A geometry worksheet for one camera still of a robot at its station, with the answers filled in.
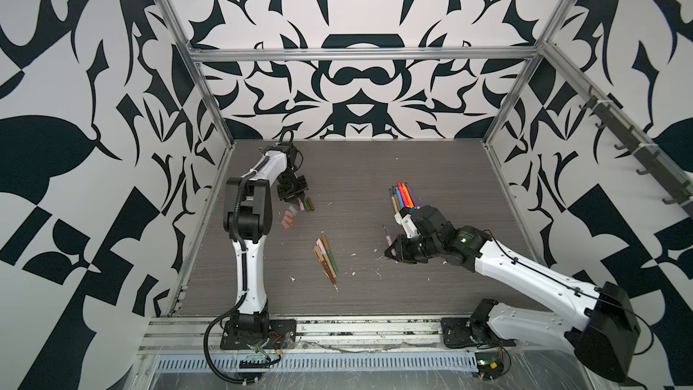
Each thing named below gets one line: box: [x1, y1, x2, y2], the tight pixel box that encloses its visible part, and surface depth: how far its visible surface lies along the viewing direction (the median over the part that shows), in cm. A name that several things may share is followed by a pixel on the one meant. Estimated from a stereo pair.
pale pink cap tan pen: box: [315, 238, 337, 279], surface depth 91 cm
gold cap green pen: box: [321, 233, 339, 275], surface depth 91 cm
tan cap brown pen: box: [313, 245, 339, 292], surface depth 89 cm
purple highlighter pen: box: [404, 181, 417, 208], surface depth 104 cm
